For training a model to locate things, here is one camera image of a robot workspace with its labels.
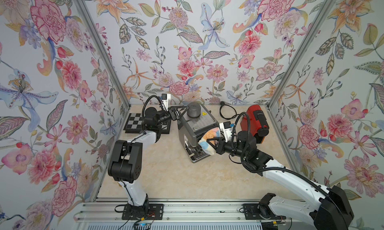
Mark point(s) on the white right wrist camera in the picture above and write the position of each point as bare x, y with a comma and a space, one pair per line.
227, 129

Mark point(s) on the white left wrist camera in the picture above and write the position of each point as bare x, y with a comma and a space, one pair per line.
165, 100

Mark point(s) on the red capsule coffee machine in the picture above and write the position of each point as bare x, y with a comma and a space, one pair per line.
255, 124

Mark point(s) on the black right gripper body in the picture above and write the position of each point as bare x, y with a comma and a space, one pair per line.
232, 149

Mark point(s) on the aluminium front frame rail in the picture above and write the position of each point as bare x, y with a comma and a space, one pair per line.
175, 210

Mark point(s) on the grey steel coffee machine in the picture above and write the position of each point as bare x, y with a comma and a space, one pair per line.
194, 122

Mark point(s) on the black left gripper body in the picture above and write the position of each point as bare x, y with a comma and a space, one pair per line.
164, 118

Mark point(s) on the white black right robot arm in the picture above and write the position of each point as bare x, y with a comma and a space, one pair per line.
320, 206

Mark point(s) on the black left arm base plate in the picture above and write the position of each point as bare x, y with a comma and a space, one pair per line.
149, 212

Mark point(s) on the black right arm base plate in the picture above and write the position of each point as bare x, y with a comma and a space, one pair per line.
258, 212

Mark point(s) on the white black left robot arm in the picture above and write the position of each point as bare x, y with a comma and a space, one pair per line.
126, 160

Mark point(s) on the black white checkerboard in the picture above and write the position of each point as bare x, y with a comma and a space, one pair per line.
134, 124

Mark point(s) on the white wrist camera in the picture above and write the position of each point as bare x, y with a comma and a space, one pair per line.
165, 100
227, 129

